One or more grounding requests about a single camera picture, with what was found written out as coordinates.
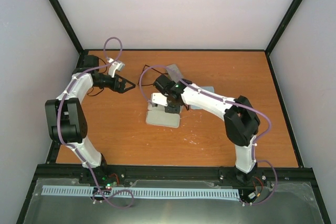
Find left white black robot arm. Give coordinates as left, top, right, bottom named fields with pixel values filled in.
left=45, top=55, right=135, bottom=184

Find black cage frame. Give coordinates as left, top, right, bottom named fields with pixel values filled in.
left=17, top=0, right=330, bottom=223

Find light blue cloth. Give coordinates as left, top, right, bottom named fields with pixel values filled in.
left=184, top=86, right=215, bottom=110

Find light blue slotted cable duct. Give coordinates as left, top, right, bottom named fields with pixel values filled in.
left=41, top=185, right=240, bottom=201

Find purple cable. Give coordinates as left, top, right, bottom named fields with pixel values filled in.
left=56, top=37, right=134, bottom=208
left=138, top=65, right=278, bottom=206

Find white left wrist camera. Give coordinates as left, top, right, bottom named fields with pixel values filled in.
left=108, top=58, right=125, bottom=78

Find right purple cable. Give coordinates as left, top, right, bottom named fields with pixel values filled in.
left=138, top=65, right=278, bottom=206

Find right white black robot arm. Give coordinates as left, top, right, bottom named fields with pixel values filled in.
left=153, top=74, right=260, bottom=184

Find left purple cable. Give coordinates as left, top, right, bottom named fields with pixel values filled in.
left=56, top=37, right=134, bottom=208

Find pink glasses case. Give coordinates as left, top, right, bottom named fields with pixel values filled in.
left=145, top=99, right=181, bottom=129

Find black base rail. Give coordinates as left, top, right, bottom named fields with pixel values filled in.
left=78, top=165, right=268, bottom=185

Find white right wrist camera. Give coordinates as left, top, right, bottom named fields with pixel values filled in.
left=151, top=93, right=167, bottom=106

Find black frame glasses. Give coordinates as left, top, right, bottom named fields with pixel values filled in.
left=137, top=64, right=168, bottom=87

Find grey glasses case teal lining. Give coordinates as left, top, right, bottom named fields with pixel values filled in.
left=166, top=64, right=183, bottom=83

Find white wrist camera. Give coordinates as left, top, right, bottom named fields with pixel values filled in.
left=151, top=93, right=167, bottom=106
left=108, top=58, right=125, bottom=78

